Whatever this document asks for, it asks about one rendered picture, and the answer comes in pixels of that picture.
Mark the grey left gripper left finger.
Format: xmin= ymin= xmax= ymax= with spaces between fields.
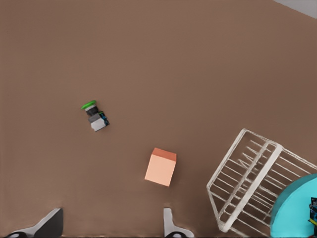
xmin=4 ymin=207 xmax=64 ymax=238

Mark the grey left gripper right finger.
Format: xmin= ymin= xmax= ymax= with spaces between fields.
xmin=163 ymin=207 xmax=195 ymax=238

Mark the cyan plate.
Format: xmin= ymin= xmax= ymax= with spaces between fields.
xmin=270 ymin=173 xmax=317 ymax=238

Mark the orange cube block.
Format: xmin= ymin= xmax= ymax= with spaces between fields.
xmin=144 ymin=147 xmax=177 ymax=187

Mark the white wire shelf rack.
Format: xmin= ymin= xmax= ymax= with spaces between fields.
xmin=206 ymin=127 xmax=317 ymax=236

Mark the green button switch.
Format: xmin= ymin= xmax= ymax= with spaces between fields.
xmin=80 ymin=100 xmax=110 ymax=132

